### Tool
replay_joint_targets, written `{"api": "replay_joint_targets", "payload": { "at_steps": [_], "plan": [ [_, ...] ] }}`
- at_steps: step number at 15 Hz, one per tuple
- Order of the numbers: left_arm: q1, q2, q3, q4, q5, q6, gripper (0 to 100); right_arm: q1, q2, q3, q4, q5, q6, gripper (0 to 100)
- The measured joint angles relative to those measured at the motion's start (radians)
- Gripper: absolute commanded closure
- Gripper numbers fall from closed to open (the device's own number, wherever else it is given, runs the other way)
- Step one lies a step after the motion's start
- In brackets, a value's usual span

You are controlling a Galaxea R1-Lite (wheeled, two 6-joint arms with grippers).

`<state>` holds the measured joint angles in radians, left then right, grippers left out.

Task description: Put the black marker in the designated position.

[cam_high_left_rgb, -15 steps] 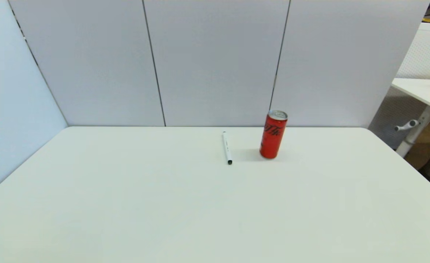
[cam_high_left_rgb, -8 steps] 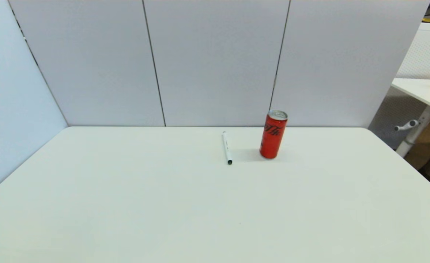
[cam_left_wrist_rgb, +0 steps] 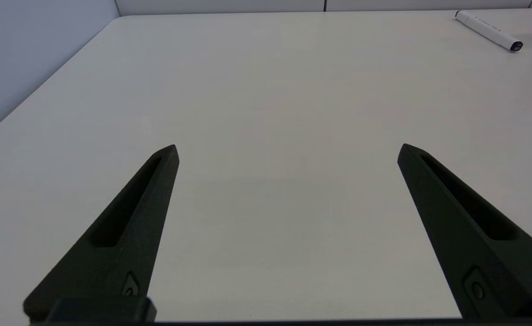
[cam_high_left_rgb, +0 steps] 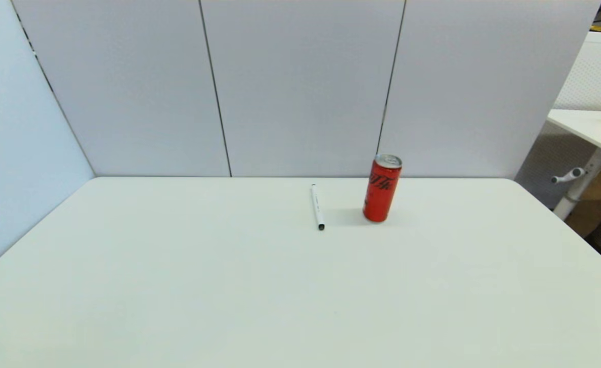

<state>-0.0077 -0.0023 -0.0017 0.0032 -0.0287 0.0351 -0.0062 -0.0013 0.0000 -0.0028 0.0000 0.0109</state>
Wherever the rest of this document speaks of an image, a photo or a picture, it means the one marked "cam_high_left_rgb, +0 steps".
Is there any brown cardboard box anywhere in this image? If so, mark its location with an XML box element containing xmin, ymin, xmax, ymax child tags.
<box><xmin>565</xmin><ymin>170</ymin><xmax>601</xmax><ymax>238</ymax></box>

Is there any red soda can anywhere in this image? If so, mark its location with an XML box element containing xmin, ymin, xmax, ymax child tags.
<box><xmin>363</xmin><ymin>154</ymin><xmax>403</xmax><ymax>223</ymax></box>

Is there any white side table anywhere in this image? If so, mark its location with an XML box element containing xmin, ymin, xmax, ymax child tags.
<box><xmin>547</xmin><ymin>108</ymin><xmax>601</xmax><ymax>220</ymax></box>

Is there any white marker with black caps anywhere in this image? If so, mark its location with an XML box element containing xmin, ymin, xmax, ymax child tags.
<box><xmin>310</xmin><ymin>183</ymin><xmax>326</xmax><ymax>231</ymax></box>

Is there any white table crank handle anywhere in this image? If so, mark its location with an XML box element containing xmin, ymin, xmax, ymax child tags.
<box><xmin>551</xmin><ymin>167</ymin><xmax>586</xmax><ymax>184</ymax></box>

